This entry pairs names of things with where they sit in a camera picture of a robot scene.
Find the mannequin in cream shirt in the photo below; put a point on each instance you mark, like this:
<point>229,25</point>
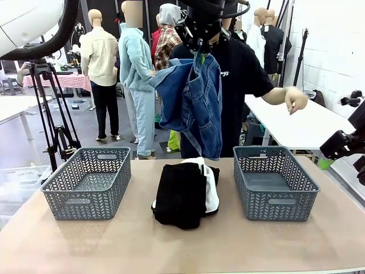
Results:
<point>99,57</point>

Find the white table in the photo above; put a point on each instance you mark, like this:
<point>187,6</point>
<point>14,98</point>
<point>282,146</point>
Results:
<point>299,128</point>
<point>14,107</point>

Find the person in black t-shirt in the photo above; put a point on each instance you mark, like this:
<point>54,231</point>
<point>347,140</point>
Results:
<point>242,85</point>

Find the small mannequin in black top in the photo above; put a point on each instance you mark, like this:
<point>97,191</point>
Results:
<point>239,27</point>

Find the mannequin in white coat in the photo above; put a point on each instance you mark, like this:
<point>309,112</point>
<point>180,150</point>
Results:
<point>255,42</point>

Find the white garment with black trim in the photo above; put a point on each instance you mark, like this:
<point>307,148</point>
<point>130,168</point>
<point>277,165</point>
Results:
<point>211,188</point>

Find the black light stand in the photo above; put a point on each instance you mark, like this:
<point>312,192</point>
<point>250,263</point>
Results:
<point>300,60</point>

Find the person's left hand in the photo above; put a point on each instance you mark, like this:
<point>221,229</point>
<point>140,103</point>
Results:
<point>296,98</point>

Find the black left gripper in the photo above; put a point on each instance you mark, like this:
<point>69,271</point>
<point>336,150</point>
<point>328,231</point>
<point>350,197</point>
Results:
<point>205,14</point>

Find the grey stool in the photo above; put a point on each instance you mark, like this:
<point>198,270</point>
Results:
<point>11,82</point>

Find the neon green trousers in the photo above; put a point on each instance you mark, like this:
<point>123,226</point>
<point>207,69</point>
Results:
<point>174,141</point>

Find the mannequin in plaid hoodie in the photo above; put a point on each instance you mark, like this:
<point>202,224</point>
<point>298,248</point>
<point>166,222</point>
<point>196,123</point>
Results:
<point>166,40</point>

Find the table with pink checkered cloth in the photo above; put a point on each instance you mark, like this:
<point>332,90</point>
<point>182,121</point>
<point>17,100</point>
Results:
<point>74,81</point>

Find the mannequin in red top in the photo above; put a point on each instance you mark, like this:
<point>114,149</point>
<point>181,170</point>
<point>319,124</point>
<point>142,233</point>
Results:
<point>155,42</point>

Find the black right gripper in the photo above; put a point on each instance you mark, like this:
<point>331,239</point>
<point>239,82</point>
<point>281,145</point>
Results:
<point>360,125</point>

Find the blue denim shorts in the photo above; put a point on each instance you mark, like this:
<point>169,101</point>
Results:
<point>199,108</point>

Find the dark storage bin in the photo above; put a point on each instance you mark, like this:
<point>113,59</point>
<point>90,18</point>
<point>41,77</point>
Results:
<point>255,134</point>

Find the black camera tripod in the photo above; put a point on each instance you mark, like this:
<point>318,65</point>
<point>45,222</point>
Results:
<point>42,100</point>

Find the dark brown bag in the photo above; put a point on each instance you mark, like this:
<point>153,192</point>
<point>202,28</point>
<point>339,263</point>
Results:
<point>318,98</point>

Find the clear plastic storage box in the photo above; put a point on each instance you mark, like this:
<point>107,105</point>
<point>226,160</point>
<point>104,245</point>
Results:
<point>20,177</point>

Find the grey plastic lattice basket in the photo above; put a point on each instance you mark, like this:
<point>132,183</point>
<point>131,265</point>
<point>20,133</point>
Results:
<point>85,211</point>
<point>273,212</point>

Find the black folded stand poles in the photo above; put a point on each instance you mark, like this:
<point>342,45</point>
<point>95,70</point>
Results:
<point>286,42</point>

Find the mannequin in black shirt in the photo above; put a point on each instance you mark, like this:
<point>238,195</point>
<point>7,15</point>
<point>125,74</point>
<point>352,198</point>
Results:
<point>272,48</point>

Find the mannequin in light blue fleece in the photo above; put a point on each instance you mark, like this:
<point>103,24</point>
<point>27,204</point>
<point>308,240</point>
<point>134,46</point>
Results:
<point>134,62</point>

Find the black printed dress form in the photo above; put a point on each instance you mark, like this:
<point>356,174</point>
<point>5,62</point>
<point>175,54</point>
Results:
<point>78,34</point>

